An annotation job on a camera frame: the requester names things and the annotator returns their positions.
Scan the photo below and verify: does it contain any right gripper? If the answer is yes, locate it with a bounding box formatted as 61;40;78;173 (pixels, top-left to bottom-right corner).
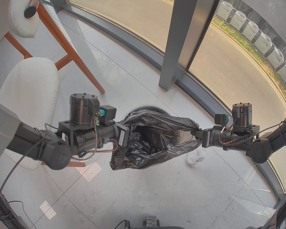
202;127;224;148

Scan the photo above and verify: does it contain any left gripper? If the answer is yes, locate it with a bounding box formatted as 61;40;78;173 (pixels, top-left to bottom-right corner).
98;123;133;149

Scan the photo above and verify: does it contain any black plastic bag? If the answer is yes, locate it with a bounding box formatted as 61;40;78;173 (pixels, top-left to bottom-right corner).
110;109;203;171

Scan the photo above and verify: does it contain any white trash bin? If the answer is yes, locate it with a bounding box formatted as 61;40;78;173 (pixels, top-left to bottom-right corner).
124;103;171;119

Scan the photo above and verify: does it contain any crumpled clear plastic wrapper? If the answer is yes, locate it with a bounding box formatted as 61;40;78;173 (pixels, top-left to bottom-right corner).
186;148;206;168

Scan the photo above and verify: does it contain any window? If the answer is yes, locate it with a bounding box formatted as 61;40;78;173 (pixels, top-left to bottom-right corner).
50;0;286;209

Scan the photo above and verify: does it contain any white cushioned wooden chair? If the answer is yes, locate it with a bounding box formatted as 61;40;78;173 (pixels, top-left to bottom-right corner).
0;0;105;170

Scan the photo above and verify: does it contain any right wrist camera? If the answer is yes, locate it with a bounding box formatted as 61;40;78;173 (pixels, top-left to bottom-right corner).
214;113;230;130

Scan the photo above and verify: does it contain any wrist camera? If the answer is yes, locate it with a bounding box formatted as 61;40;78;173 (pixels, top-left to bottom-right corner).
98;105;117;126
214;113;230;130

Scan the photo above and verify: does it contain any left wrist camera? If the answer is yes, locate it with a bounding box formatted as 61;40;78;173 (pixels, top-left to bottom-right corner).
98;105;117;126

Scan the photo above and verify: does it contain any black cable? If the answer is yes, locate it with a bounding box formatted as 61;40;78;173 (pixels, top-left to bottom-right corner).
0;139;44;229
114;220;130;229

